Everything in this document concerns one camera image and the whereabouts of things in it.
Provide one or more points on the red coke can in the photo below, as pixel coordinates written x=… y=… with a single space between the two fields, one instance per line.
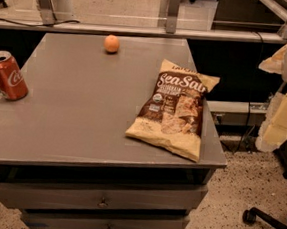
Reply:
x=12 y=83

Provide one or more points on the brown sea salt chip bag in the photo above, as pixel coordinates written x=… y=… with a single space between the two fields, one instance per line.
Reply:
x=172 y=117

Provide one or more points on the black office chair base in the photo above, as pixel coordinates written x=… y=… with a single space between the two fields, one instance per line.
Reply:
x=249 y=217

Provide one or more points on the top grey drawer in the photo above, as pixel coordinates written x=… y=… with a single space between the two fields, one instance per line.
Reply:
x=101 y=196

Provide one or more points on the grey drawer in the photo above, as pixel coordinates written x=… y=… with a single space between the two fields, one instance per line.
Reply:
x=101 y=196
x=104 y=221

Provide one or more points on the orange fruit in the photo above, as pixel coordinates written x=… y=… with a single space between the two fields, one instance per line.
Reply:
x=111 y=44

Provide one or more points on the grey drawer cabinet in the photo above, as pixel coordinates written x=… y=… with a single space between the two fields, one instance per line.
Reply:
x=71 y=126

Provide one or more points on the metal railing frame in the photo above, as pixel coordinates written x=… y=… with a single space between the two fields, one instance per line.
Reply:
x=242 y=20

